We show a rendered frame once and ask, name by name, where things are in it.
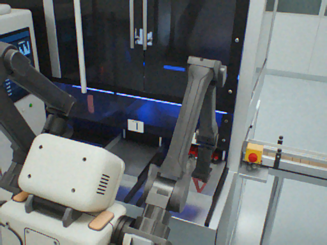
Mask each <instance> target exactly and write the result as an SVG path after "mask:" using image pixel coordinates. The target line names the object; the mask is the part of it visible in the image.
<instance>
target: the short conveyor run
mask: <svg viewBox="0 0 327 245"><path fill-rule="evenodd" d="M283 138H284V137H283V136H279V140H278V142H277V144H274V143H271V142H263V141H260V140H256V139H248V141H251V142H259V143H262V144H264V149H263V152H262V157H261V160H262V167H268V168H269V172H268V174H269V175H275V176H278V177H284V178H287V179H292V180H296V181H300V182H307V183H310V184H314V185H318V186H322V187H325V188H327V154H325V153H322V152H315V151H310V150H307V149H299V148H296V147H289V146H286V145H282V142H283V140H282V139H283ZM245 155H246V152H243V155H242V160H241V166H242V163H243V162H245V163H248V162H247V161H245Z"/></svg>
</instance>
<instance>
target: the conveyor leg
mask: <svg viewBox="0 0 327 245"><path fill-rule="evenodd" d="M284 179H285V178H284V177H278V176H275V175H274V181H273V185H272V188H271V195H270V199H269V204H268V208H267V211H266V218H265V220H264V227H263V230H262V234H261V240H260V243H259V245H269V242H270V238H271V232H272V230H273V226H274V220H275V217H276V215H277V208H278V205H279V200H280V196H281V193H282V188H283V185H284Z"/></svg>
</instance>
